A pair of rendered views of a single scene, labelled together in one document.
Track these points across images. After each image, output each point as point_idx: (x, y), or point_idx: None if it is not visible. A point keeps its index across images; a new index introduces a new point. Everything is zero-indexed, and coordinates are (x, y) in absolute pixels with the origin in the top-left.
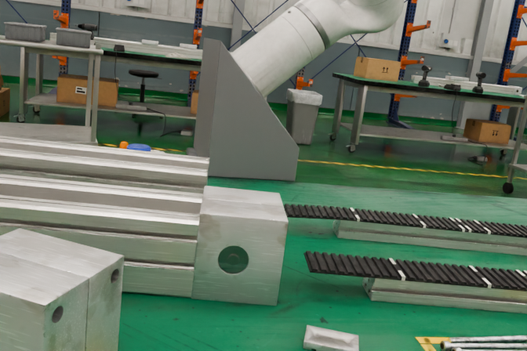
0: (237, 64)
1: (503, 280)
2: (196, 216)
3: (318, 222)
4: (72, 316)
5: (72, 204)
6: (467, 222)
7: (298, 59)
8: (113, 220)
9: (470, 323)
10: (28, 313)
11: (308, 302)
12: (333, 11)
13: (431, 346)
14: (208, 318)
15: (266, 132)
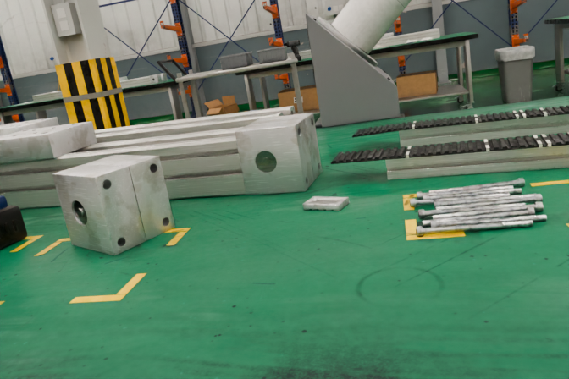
0: (323, 29)
1: (509, 144)
2: None
3: (393, 140)
4: (120, 187)
5: (163, 144)
6: (528, 111)
7: (388, 10)
8: (184, 148)
9: (466, 182)
10: (90, 184)
11: (333, 186)
12: None
13: (411, 198)
14: (250, 202)
15: (362, 79)
